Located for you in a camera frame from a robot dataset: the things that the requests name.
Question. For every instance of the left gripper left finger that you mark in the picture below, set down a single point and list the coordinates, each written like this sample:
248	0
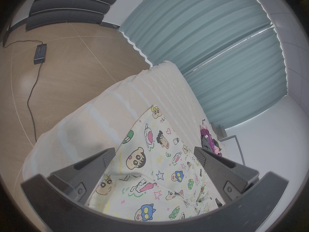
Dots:
87	175

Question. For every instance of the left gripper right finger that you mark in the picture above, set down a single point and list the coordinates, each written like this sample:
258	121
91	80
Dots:
224	175

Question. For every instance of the white printed pyjama top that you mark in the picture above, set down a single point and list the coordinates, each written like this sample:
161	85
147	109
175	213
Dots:
154	158

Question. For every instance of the bed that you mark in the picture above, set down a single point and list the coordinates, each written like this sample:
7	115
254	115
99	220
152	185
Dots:
96	110

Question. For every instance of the pink garment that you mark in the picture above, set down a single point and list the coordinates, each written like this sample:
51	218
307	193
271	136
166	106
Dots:
217	151

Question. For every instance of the dark grey garment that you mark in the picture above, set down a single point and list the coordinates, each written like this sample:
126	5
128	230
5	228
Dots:
205	142

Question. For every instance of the grey bedside table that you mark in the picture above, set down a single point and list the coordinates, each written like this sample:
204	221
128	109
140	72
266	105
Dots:
218	130

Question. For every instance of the purple satin garment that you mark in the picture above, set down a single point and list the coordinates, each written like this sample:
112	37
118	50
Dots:
204	130

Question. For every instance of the blue-green curtain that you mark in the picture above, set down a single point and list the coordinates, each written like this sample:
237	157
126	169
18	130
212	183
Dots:
193	20
241	81

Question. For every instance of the black power adapter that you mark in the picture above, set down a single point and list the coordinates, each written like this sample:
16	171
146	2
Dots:
40	54

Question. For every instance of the black chest of drawers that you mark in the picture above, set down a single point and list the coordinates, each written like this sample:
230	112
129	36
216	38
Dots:
70	6

